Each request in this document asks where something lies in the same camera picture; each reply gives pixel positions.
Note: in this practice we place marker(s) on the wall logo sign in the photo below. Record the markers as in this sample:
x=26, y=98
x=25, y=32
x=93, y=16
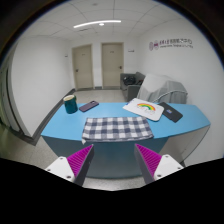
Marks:
x=171, y=43

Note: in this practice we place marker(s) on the grey sofa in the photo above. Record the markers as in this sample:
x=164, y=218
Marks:
x=131, y=91

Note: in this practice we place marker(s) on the left beige door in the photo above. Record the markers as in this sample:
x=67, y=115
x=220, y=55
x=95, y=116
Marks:
x=82, y=66

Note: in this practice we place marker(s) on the blue white checkered towel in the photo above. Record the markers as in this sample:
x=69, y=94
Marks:
x=116, y=129

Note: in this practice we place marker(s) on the dark green mug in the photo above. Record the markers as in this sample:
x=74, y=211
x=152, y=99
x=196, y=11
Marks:
x=70, y=104

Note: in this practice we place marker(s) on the white rainbow board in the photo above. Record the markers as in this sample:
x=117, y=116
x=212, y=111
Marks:
x=146, y=109

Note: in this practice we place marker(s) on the beige door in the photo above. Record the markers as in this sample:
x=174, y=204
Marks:
x=82, y=66
x=112, y=64

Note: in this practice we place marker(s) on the black bag on sofa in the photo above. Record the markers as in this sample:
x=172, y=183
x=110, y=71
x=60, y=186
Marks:
x=129, y=80

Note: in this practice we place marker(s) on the right beige door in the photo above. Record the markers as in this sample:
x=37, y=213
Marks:
x=112, y=64

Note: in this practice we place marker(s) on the grey covered furniture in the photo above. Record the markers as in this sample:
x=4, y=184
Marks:
x=161, y=88

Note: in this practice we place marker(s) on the dark purple smartphone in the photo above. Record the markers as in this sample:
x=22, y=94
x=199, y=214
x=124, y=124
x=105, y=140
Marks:
x=88, y=106

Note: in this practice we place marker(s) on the black tablet device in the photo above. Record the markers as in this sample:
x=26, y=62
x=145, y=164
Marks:
x=171, y=113

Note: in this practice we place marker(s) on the long ceiling light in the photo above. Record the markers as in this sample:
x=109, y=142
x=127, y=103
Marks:
x=96, y=22

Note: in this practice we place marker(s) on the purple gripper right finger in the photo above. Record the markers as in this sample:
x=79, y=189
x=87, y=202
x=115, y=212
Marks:
x=154, y=166

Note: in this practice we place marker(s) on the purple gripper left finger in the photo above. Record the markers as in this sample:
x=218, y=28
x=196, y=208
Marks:
x=75, y=167

